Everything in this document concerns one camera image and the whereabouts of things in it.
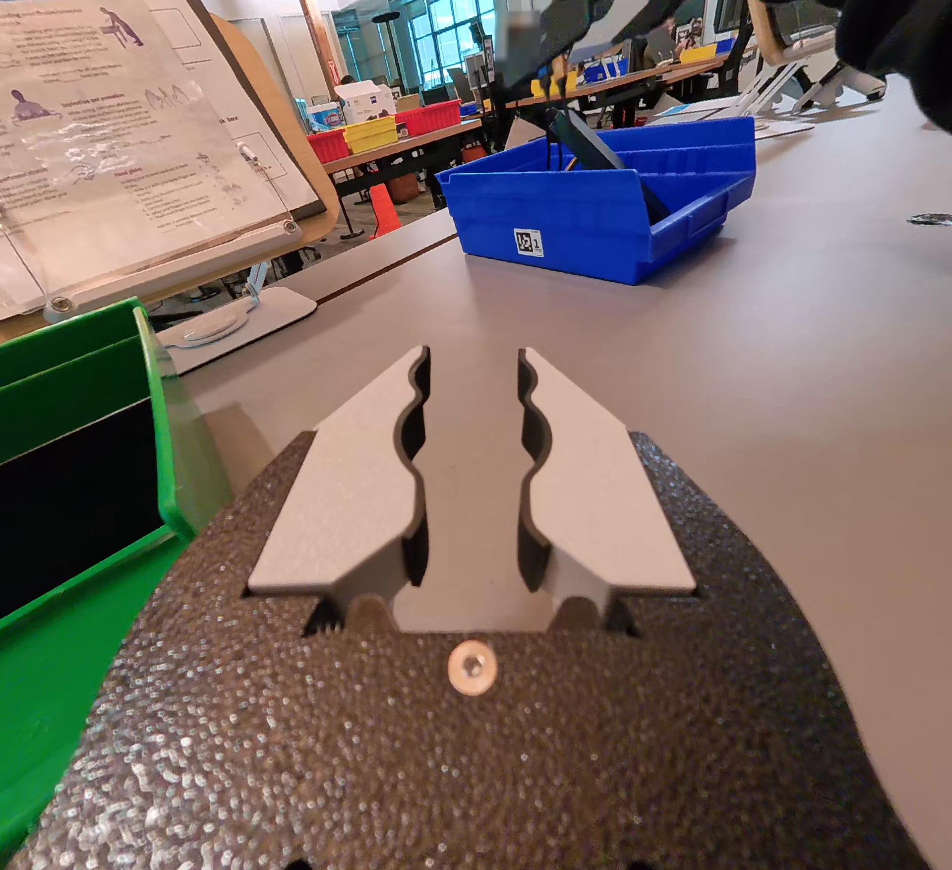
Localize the wooden document stand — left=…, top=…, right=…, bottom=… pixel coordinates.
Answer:
left=744, top=0, right=890, bottom=114
left=0, top=0, right=342, bottom=374

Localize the green plastic bin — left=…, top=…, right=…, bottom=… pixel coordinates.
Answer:
left=0, top=297, right=233, bottom=845

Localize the black floor lamp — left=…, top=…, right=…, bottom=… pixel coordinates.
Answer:
left=370, top=10, right=406, bottom=93

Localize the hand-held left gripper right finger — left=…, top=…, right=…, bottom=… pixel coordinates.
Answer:
left=517, top=347, right=698, bottom=607

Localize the wooden table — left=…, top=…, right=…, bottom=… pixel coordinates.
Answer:
left=513, top=52, right=752, bottom=112
left=323, top=117, right=484, bottom=216

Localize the orange traffic cone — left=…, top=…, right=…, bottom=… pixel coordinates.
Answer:
left=368, top=184, right=403, bottom=239

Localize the white instruction sheet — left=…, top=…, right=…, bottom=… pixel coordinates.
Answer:
left=0, top=0, right=321, bottom=239

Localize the white cardboard box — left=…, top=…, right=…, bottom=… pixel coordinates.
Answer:
left=335, top=83, right=395, bottom=123

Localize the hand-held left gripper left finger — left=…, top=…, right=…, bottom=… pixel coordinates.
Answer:
left=245, top=345, right=432, bottom=607

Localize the blue plastic bin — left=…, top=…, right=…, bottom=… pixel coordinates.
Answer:
left=435, top=115, right=758, bottom=287

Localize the black usb hub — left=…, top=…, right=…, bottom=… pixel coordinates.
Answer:
left=543, top=62, right=674, bottom=224

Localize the orange plug usb cable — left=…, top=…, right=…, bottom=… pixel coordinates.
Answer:
left=546, top=129, right=589, bottom=175

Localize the blue header laminated sheet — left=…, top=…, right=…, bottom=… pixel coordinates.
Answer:
left=0, top=0, right=295, bottom=316

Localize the yellow plastic bin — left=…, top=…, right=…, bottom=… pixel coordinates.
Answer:
left=344, top=115, right=399, bottom=155

